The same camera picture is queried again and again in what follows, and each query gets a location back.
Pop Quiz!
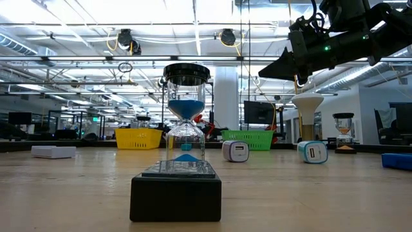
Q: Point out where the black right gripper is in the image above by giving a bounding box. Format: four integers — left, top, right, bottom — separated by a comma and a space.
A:
258, 17, 353, 85

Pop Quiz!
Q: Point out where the thin black hanging cable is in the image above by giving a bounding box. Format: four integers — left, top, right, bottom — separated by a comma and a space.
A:
246, 0, 250, 130
239, 0, 244, 130

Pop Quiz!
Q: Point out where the orange sand hourglass black cap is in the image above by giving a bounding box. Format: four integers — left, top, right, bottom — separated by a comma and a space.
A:
332, 112, 357, 155

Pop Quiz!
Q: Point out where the yellow plastic basket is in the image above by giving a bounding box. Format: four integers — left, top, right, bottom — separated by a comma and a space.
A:
114, 128, 164, 150

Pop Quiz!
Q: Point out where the blue sand hourglass black cap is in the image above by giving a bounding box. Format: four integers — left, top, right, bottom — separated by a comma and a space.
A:
163, 63, 212, 162

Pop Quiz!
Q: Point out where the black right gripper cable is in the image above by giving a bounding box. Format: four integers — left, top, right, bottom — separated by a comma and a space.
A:
308, 0, 326, 33

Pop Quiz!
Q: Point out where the white digital clock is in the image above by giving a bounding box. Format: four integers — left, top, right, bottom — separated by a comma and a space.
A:
30, 145, 77, 159

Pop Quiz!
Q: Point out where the black hanging cable reel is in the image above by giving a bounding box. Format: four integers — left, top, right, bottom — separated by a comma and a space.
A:
117, 28, 142, 55
220, 28, 237, 46

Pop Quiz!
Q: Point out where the blue rectangular block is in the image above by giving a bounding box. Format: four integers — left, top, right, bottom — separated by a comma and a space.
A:
381, 153, 412, 171

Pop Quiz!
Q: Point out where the small blue bottle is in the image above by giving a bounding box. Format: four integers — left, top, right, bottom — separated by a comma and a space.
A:
296, 140, 329, 164

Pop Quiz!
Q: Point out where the green plastic basket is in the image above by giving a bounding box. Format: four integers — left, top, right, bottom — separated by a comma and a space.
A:
220, 130, 275, 151

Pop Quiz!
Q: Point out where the white dome wooden table lamp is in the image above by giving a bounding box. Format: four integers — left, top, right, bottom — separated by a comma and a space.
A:
291, 92, 325, 141

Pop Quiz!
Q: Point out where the red background robot part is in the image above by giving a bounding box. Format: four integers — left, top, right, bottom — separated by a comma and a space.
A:
194, 113, 216, 136

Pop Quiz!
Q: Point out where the purple white USB charger cube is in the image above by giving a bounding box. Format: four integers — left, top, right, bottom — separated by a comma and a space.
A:
221, 140, 250, 163

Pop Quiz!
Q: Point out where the black background monitor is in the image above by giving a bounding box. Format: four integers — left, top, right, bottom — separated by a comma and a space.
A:
8, 111, 32, 126
388, 102, 412, 129
243, 100, 276, 125

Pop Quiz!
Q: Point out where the black rectangular box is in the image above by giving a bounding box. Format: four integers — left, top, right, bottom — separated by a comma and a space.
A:
129, 160, 223, 222

